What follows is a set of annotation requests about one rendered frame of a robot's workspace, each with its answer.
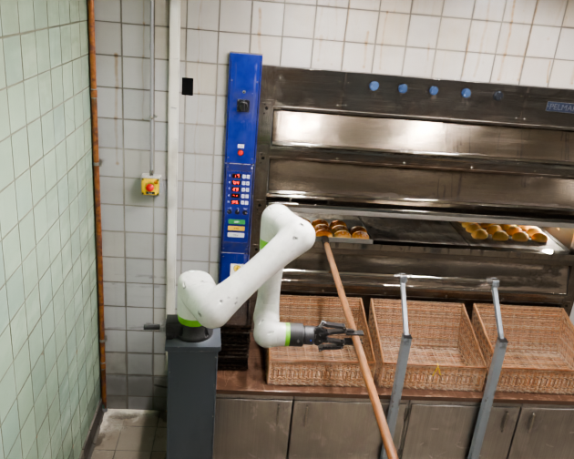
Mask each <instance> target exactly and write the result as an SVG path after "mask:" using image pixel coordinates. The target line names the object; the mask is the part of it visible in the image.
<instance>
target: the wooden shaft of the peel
mask: <svg viewBox="0 0 574 459"><path fill-rule="evenodd" d="M323 246H324V249H325V252H326V256H327V259H328V261H329V265H330V268H331V271H332V275H333V279H334V283H335V286H336V289H337V291H338V295H339V298H340V301H341V304H342V307H343V313H344V316H345V319H346V322H347V325H348V328H349V329H355V330H356V327H355V324H354V319H353V316H352V313H351V310H350V307H349V304H348V301H347V299H346V296H345V293H344V290H343V285H342V282H341V279H340V276H339V273H338V270H337V268H336V265H335V262H334V259H333V254H332V251H331V248H330V245H329V243H328V242H325V243H324V244H323ZM351 337H352V341H353V344H354V349H355V352H356V355H357V359H358V362H359V364H360V368H361V371H362V374H363V377H364V382H365V386H366V389H367V391H368V394H369V398H370V401H371V404H372V407H373V410H374V416H375V419H376V421H377V425H378V428H379V431H380V435H381V437H382V440H383V444H384V449H385V452H386V455H387V458H388V459H398V456H397V453H396V450H395V446H394V443H393V440H392V437H391V434H390V431H389V428H388V425H387V422H386V420H385V417H384V412H383V409H382V406H381V403H380V400H379V397H378V394H377V391H376V389H375V386H374V381H373V378H372V374H371V372H370V369H369V366H368V363H367V360H366V358H365V355H364V350H363V347H362V344H361V341H360V338H359V336H353V335H351Z"/></svg>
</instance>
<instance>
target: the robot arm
mask: <svg viewBox="0 0 574 459"><path fill-rule="evenodd" d="M314 242H315V230H314V228H313V226H312V225H311V224H310V223H309V222H308V221H306V220H304V219H301V218H299V217H298V216H296V215H295V214H293V213H292V212H291V211H290V210H289V209H288V208H286V207H285V206H283V205H281V204H273V205H270V206H269V207H268V208H266V209H265V210H264V212H263V213H262V215H261V233H260V252H258V253H257V254H256V255H255V256H254V257H253V258H252V259H251V260H249V261H248V262H247V263H246V264H245V265H243V266H242V267H241V268H240V269H238V270H237V271H236V272H234V273H233V274H232V275H231V276H230V277H229V278H227V279H226V280H224V281H223V282H221V283H220V284H218V285H217V286H216V284H215V282H214V280H213V278H212V277H211V276H210V275H209V274H208V273H207V272H204V271H201V270H189V271H186V272H184V273H182V274H181V275H180V276H179V278H178V299H177V314H167V319H166V321H161V322H160V324H144V327H143V328H144V330H160V332H162V333H163V332H164V333H166V337H167V340H172V339H174V338H176V337H177V338H178V339H179V340H181V341H184V342H204V341H206V340H208V339H209V338H210V337H211V336H212V334H213V329H216V328H219V327H221V326H223V325H224V324H225V323H226V322H227V321H228V320H229V319H230V318H231V316H232V315H233V314H234V313H235V312H236V311H237V310H238V309H239V308H240V306H241V305H242V304H243V303H244V302H245V301H246V300H248V299H249V298H250V296H251V295H252V294H253V293H254V292H255V291H256V290H258V295H257V301H256V305H255V309H254V313H253V321H254V330H253V338H254V340H255V341H256V342H257V344H258V345H260V346H261V347H263V348H271V347H277V346H293V347H302V345H303V344H304V345H313V344H314V345H317V346H318V350H319V352H320V351H323V350H338V349H342V348H343V346H344V345H353V341H352V338H344V339H336V338H331V337H328V336H329V335H332V334H342V333H345V334H346V335H353V336H364V332H363V331H357V330H355V329H347V328H345V324H344V323H337V322H329V321H324V320H321V324H320V325H318V326H308V325H304V326H303V324H302V323H293V322H279V303H280V290H281V282H282V273H283V268H284V267H285V266H286V265H287V264H289V263H290V262H291V261H293V260H295V259H296V258H297V257H299V256H300V255H302V254H303V253H304V252H306V251H307V250H309V249H310V248H311V247H312V246H313V244H314ZM323 327H328V328H335V329H324V328H323ZM324 342H325V343H330V344H322V343H324Z"/></svg>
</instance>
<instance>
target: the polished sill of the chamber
mask: <svg viewBox="0 0 574 459"><path fill-rule="evenodd" d="M329 242H330V241H329ZM313 248H323V245H322V242H321V241H315V242H314V244H313ZM330 248H331V249H347V250H380V251H397V252H414V253H432V254H448V255H466V256H482V257H499V258H517V259H533V260H567V261H574V253H572V252H571V251H566V250H534V249H517V248H500V247H484V246H467V245H451V244H435V243H418V242H401V241H384V240H374V241H373V244H365V243H348V242H330Z"/></svg>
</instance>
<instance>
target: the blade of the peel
mask: <svg viewBox="0 0 574 459"><path fill-rule="evenodd" d="M306 219H308V220H309V221H310V222H311V225H312V223H313V221H314V220H316V219H320V218H306ZM324 220H326V221H327V222H328V224H329V227H330V224H331V223H332V222H333V221H334V220H337V219H324ZM339 220H342V221H343V222H345V224H346V227H347V229H348V230H349V231H350V229H351V228H352V227H354V226H362V227H364V228H365V229H366V227H365V225H364V224H363V223H362V221H361V220H353V219H339ZM366 231H367V234H368V235H369V239H353V238H352V235H351V238H336V237H334V236H332V237H328V240H329V241H330V242H348V243H365V244H373V241H374V240H373V238H372V236H371V235H370V233H369V232H368V230H367V229H366ZM333 235H334V234H333Z"/></svg>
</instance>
